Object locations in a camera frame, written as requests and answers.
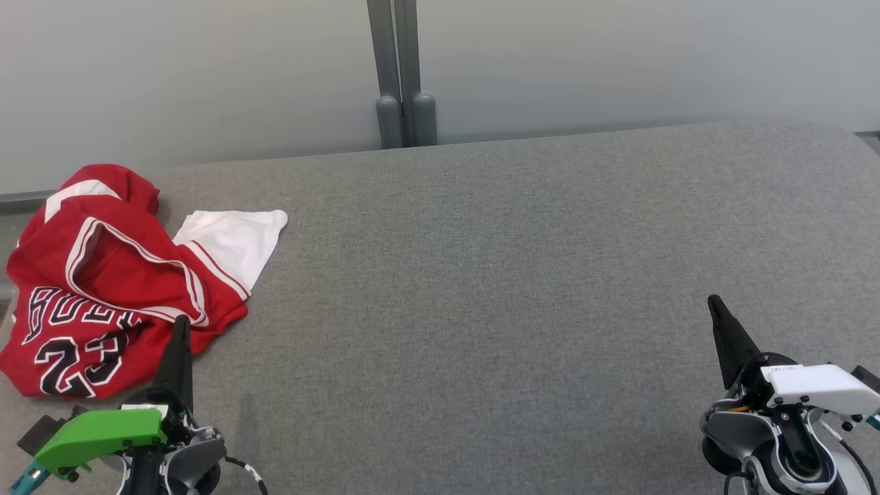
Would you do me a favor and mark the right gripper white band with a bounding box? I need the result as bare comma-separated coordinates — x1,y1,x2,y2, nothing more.
707,294,880,417

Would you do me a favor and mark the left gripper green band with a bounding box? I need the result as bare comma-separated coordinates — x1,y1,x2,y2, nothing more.
33,314,196,480

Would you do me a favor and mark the red white basketball jersey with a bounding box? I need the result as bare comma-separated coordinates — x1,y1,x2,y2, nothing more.
0,164,289,399

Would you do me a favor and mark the grey fabric sofa cushion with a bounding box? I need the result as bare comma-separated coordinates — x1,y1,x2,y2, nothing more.
0,120,880,495

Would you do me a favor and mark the black white left arm cable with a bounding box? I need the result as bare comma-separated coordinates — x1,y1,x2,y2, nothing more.
221,456,270,495

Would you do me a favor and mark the teal left camera connector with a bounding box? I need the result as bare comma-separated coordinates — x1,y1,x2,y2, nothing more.
7,459,50,495

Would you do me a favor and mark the grey floor rail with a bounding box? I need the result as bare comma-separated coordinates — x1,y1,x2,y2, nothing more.
0,190,60,214

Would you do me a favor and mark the grey metal partition post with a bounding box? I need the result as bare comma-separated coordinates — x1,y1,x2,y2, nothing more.
393,0,438,147
366,0,404,150

